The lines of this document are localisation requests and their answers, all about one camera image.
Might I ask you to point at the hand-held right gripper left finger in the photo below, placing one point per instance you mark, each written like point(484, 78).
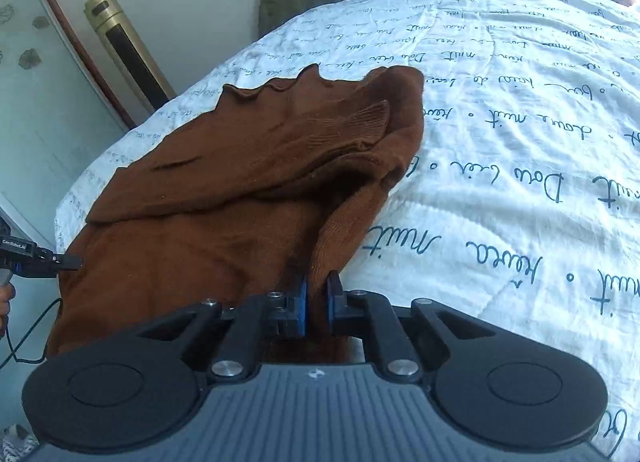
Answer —
point(301, 309)

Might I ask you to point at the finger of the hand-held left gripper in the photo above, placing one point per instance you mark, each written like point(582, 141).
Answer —
point(67, 262)

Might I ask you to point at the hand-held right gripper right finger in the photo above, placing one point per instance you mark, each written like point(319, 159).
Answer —
point(331, 309)

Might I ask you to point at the brown knit sweater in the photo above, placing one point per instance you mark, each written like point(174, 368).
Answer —
point(240, 202)

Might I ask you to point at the person's left hand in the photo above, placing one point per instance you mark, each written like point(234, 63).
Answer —
point(4, 307)

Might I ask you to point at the frosted glass door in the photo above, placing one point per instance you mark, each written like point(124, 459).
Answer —
point(45, 107)

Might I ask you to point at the patterned cloth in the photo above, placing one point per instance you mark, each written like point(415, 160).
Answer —
point(15, 442)

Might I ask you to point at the gold tower air conditioner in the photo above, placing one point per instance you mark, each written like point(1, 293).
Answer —
point(129, 52)

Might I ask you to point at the white script-printed blanket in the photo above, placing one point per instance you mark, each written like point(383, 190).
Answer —
point(500, 142)

